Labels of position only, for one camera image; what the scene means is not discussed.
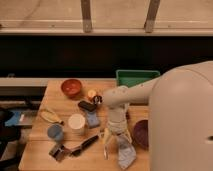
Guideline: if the small orange fruit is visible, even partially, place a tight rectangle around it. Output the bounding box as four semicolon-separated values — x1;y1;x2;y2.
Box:
87;89;97;99

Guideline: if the blue cup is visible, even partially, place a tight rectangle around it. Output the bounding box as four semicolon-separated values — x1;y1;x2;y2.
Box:
47;124;63;142

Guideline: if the purple bowl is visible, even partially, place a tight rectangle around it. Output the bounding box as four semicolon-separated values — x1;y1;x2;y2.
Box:
133;120;149;149

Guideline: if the red bowl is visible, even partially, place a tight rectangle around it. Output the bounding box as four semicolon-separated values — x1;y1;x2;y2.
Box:
61;79;82;98

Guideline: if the white cup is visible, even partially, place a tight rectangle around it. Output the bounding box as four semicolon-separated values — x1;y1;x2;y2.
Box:
68;113;86;135

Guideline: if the black chair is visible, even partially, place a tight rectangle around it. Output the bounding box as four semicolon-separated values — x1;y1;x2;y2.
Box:
0;107;21;171

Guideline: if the blue sponge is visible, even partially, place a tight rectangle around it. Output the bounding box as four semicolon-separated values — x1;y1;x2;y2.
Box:
86;111;100;128

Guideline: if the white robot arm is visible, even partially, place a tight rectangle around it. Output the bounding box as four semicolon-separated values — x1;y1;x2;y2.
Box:
103;61;213;171

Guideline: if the light blue towel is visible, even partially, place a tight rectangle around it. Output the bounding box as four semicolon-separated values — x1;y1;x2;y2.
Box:
116;134;136;170

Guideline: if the yellow banana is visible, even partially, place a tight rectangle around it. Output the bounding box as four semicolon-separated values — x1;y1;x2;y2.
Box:
40;108;63;124

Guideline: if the black handled spatula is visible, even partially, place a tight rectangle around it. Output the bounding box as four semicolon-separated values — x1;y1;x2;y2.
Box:
71;135;99;157

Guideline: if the green plastic tray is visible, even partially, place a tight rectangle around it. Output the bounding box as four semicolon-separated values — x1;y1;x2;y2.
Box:
116;70;160;87

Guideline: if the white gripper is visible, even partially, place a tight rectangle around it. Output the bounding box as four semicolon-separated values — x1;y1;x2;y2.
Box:
103;104;132;150

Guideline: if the blue object on shelf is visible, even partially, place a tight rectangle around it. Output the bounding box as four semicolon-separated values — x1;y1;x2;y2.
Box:
5;110;25;126

